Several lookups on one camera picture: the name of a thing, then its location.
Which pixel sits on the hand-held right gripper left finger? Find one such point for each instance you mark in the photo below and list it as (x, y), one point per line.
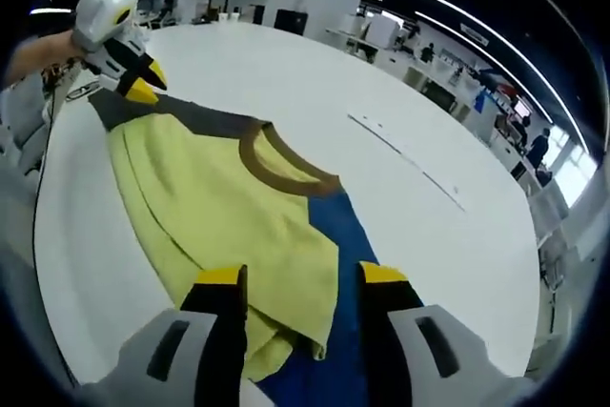
(224, 326)

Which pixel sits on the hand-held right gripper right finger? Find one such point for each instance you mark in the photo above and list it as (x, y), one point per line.
(381, 331)

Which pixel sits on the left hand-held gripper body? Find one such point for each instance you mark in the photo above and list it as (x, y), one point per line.
(107, 21)

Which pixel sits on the yellow grey blue garment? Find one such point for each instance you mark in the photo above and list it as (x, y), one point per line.
(214, 197)

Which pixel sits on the black eyeglasses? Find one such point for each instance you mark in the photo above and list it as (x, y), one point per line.
(82, 94)

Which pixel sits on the black cabinet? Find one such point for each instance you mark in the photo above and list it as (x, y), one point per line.
(290, 22)

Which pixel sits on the blue hanging cloth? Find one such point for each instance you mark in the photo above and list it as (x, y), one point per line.
(482, 102)

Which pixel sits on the long ceiling light strip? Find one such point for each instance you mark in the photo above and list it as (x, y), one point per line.
(491, 56)
(500, 28)

